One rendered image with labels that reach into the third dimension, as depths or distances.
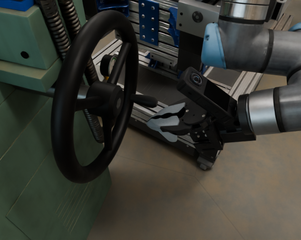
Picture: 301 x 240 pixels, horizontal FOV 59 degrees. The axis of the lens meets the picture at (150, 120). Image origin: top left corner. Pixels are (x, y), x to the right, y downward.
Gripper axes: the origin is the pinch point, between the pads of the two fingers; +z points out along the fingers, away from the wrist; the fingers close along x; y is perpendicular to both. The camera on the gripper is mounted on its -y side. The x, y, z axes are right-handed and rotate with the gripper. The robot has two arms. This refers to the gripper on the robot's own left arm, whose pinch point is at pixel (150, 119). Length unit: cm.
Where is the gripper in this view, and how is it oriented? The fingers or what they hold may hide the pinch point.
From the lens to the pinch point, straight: 56.3
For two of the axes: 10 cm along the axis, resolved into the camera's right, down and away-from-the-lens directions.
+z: -8.2, 1.3, 5.5
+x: 3.0, -7.2, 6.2
